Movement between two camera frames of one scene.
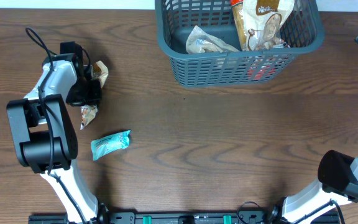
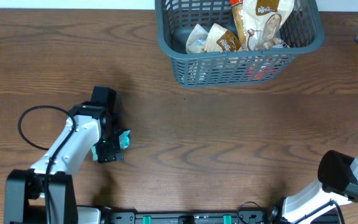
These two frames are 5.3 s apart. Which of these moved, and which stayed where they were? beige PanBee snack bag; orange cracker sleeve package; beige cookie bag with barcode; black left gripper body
Moved: beige PanBee snack bag; black left gripper body
Stayed: beige cookie bag with barcode; orange cracker sleeve package
